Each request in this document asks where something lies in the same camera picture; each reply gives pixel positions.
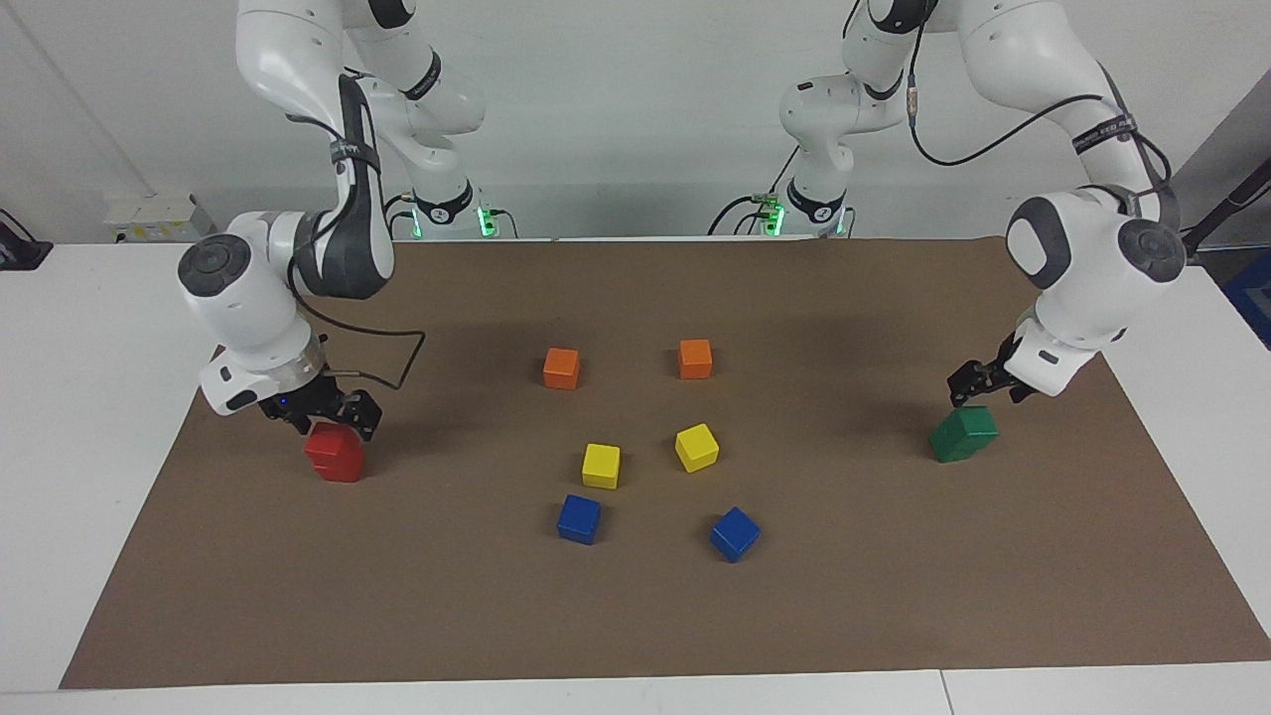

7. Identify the green cube block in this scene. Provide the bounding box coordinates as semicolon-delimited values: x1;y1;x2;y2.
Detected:
928;427;986;466
943;405;1001;446

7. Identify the blue cube block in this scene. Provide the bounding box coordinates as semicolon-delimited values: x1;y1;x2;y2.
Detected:
556;494;603;546
709;506;762;564

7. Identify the yellow cube block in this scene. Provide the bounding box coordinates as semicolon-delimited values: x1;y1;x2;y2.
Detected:
581;443;622;491
674;423;720;474

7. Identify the blue crate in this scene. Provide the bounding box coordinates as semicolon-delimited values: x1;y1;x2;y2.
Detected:
1221;248;1271;351

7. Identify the black stand pole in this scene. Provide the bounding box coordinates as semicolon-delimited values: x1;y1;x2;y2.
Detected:
1177;159;1271;265

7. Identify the brown paper table mat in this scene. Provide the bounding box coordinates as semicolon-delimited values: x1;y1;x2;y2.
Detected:
60;236;1271;690

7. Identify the black clamp base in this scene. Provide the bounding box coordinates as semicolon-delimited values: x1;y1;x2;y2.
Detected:
0;209;54;271

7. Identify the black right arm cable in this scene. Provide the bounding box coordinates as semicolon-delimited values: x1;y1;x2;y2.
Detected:
288;65;427;391

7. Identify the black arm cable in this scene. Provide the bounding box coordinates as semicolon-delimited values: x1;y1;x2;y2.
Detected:
288;65;427;391
902;0;1175;205

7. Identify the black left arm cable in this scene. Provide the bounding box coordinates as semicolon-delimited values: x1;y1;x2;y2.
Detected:
902;0;1175;205

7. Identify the white wall socket box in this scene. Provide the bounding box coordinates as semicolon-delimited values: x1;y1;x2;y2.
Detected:
104;193;217;244

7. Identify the black base power cable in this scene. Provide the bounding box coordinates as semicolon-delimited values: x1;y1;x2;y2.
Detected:
707;149;801;237

